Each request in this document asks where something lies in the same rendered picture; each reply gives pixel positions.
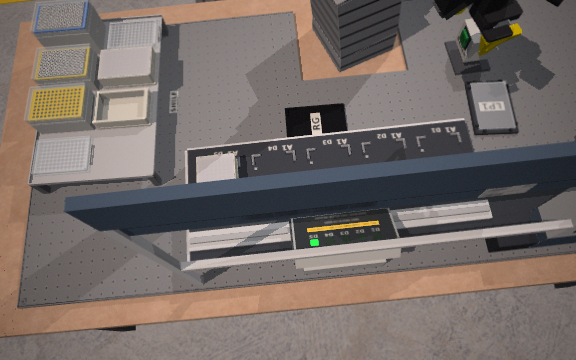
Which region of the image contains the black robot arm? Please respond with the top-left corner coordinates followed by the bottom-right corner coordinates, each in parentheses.
top-left (432, 0), bottom-right (563, 20)

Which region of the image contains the black flat square pad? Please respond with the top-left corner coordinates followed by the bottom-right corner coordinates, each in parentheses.
top-left (285, 103), bottom-right (347, 138)

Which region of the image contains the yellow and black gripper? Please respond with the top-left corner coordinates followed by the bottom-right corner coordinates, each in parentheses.
top-left (469, 0), bottom-right (523, 55)

